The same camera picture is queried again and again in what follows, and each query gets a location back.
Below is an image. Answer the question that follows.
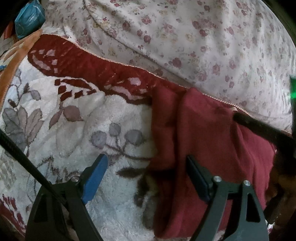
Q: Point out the dark red knit garment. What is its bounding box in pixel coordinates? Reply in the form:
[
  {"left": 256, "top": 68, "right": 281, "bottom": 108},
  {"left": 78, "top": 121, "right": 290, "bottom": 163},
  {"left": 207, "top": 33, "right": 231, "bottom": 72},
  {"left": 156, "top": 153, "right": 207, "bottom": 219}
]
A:
[{"left": 147, "top": 86, "right": 275, "bottom": 238}]

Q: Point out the floral white duvet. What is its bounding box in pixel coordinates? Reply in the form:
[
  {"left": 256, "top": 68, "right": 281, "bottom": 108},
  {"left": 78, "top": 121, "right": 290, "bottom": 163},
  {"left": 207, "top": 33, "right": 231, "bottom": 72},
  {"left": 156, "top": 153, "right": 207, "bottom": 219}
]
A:
[{"left": 42, "top": 1, "right": 295, "bottom": 131}]

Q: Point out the red white floral blanket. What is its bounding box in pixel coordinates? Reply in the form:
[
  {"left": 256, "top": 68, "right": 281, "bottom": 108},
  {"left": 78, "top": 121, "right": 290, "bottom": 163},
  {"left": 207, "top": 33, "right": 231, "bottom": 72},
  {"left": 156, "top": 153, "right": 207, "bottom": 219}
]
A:
[{"left": 1, "top": 32, "right": 190, "bottom": 240}]

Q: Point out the blue plastic bag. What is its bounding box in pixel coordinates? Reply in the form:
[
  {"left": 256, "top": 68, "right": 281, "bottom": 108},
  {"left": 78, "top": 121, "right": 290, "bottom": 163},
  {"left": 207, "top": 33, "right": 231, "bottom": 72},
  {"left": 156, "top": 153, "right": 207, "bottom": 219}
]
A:
[{"left": 15, "top": 0, "right": 46, "bottom": 40}]

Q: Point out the black cable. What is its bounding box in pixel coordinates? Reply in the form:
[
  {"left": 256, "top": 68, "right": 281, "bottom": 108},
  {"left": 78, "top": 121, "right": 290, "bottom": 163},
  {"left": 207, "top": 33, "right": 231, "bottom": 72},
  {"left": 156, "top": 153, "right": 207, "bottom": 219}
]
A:
[{"left": 0, "top": 129, "right": 56, "bottom": 193}]

